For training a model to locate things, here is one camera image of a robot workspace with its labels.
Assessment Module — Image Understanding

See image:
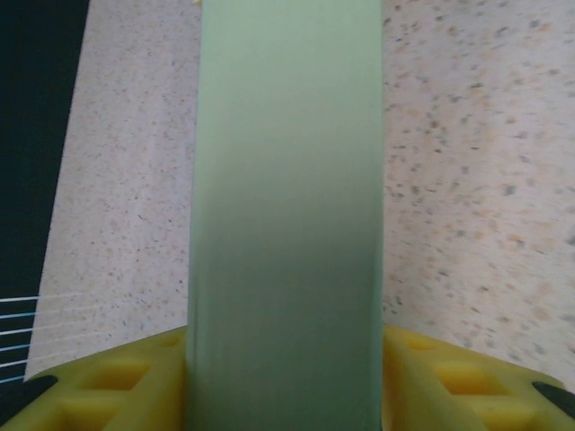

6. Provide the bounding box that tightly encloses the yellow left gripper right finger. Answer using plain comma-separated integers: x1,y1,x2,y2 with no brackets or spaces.
381,325,575,431

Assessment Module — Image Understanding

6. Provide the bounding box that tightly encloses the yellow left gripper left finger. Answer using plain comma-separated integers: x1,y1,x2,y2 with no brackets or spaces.
0,326,190,431

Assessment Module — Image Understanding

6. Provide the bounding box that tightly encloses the green paper box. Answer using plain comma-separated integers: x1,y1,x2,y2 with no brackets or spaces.
183,0,385,431

